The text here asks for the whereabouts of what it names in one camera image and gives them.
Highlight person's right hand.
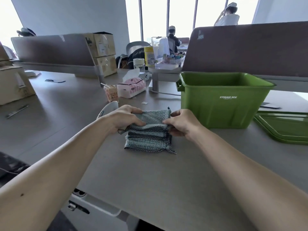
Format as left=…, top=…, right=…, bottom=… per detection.
left=162, top=109, right=205, bottom=140

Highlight person's left hand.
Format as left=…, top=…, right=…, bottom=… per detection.
left=103, top=105, right=147, bottom=135

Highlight green plastic storage box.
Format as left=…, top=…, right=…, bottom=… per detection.
left=175, top=72, right=276, bottom=129

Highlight green plastic lid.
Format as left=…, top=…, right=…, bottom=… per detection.
left=252, top=112, right=308, bottom=145

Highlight person's left forearm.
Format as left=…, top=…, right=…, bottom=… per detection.
left=0, top=117, right=114, bottom=231

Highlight person's right forearm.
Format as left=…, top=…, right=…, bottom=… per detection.
left=190, top=125, right=308, bottom=231

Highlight clear plastic organizer box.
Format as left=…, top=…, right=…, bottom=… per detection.
left=151, top=37, right=186, bottom=70

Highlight person's black trousers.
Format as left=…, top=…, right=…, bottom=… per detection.
left=137, top=219, right=167, bottom=231

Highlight white handheld controller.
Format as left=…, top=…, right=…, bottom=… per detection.
left=96, top=101, right=119, bottom=119

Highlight orange drink carton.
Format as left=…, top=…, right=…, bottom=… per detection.
left=100, top=83, right=120, bottom=103

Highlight pink tissue pack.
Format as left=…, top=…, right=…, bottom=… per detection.
left=116, top=77, right=147, bottom=98

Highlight grey desk riser shelf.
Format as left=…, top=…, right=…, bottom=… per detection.
left=148, top=67, right=308, bottom=93
left=18, top=61, right=105, bottom=87

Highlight glass jar white lid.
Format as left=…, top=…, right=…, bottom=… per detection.
left=133, top=58, right=146, bottom=79

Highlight black backpack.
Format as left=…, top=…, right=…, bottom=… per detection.
left=115, top=48, right=146, bottom=70

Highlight yellow wipes canister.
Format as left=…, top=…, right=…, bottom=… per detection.
left=144, top=46, right=156, bottom=68

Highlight grey office chair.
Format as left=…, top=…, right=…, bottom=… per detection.
left=126, top=41, right=151, bottom=57

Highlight brown desk divider panel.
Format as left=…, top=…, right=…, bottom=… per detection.
left=182, top=21, right=308, bottom=79
left=11, top=33, right=97, bottom=68

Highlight grey metal strip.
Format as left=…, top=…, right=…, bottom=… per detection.
left=5, top=104, right=29, bottom=119

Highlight large glass window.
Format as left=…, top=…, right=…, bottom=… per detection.
left=125, top=0, right=260, bottom=44

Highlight brown paper bag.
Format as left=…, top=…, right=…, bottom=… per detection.
left=0, top=42, right=37, bottom=106

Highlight dark bag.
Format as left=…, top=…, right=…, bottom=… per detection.
left=0, top=151, right=30, bottom=188

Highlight white cable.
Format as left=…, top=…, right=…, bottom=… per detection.
left=149, top=90, right=181, bottom=97

